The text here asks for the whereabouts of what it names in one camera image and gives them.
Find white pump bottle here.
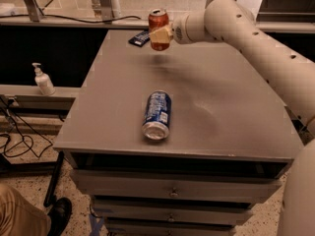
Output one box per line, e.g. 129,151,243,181
32,63,55,95

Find tan trouser leg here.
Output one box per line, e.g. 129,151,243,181
0,184,51,236

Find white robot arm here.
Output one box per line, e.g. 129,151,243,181
150,0,315,236

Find blue tape on floor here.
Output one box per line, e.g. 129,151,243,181
89,214,104,236

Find black shoe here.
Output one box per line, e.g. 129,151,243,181
48,198,72,236

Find black metal stand leg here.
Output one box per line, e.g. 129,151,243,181
43,151,64,207

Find black cable on ledge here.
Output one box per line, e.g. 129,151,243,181
0,0,142,25

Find grey drawer cabinet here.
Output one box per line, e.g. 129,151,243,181
55,30,302,236

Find black floor cables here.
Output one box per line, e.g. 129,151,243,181
0,95,66,159

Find blue pepsi can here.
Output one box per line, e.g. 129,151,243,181
142,90,171,141

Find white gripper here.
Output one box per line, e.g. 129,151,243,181
150,11,207,44

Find red coke can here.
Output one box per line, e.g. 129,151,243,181
148,8,169,51

